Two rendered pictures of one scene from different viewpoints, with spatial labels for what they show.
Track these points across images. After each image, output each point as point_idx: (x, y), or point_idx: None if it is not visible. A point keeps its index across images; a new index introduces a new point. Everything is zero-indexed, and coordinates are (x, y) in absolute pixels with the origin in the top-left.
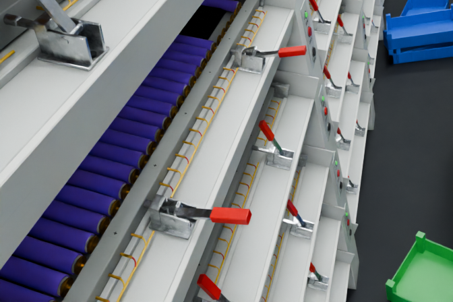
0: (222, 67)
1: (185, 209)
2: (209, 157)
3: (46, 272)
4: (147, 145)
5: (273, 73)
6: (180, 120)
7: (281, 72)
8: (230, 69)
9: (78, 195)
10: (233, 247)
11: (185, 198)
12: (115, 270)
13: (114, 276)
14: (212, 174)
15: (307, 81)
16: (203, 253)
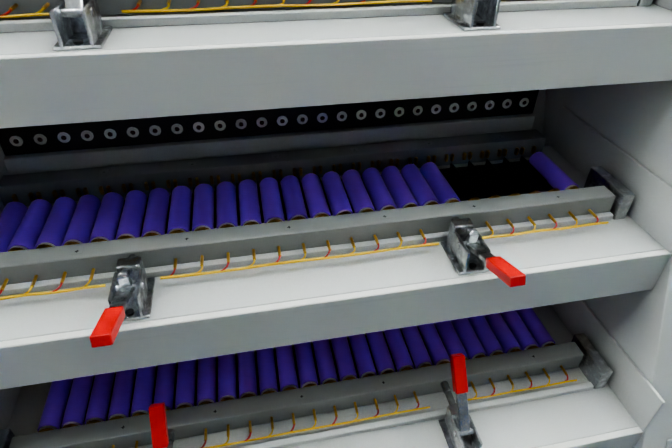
0: (417, 227)
1: (128, 289)
2: (253, 288)
3: (26, 232)
4: (221, 223)
5: (513, 301)
6: (273, 228)
7: (612, 342)
8: (423, 237)
9: (126, 209)
10: (269, 445)
11: (173, 295)
12: (47, 280)
13: (33, 280)
14: (225, 302)
15: (642, 391)
16: (233, 408)
